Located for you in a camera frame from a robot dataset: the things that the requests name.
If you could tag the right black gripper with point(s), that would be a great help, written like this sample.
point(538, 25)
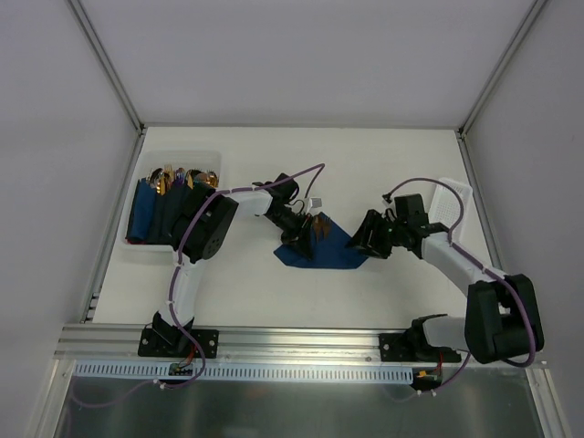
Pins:
point(379, 233)

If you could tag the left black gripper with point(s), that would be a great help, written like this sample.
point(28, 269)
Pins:
point(298, 230)

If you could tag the wooden spoon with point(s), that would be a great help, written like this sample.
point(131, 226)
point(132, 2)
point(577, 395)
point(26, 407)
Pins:
point(316, 226)

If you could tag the blue paper napkin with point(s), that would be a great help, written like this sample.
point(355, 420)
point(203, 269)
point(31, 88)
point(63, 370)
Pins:
point(330, 254)

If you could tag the wooden fork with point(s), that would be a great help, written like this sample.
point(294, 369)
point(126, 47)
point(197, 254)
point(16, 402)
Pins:
point(326, 226)

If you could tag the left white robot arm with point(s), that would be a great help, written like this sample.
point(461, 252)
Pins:
point(197, 235)

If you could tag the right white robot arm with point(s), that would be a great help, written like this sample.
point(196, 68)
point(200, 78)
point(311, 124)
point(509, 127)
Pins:
point(501, 320)

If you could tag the rolled napkin bundles with cutlery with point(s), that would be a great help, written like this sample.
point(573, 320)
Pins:
point(157, 202)

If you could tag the white perforated utensil tray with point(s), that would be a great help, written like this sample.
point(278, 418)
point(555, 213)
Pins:
point(445, 209)

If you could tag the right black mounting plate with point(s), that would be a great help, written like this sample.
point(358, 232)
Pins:
point(392, 347)

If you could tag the black mounting plate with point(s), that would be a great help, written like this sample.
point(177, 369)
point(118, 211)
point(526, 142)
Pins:
point(392, 347)
point(205, 340)

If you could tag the white plastic bin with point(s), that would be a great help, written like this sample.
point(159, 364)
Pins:
point(147, 163)

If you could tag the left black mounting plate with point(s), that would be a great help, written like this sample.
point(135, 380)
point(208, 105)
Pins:
point(205, 340)

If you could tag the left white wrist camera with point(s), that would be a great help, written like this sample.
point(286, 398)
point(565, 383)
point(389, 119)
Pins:
point(314, 203)

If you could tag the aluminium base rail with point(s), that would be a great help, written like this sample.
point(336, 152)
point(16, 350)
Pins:
point(297, 346)

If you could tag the white slotted cable duct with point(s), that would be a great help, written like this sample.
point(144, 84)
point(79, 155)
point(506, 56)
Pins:
point(169, 371)

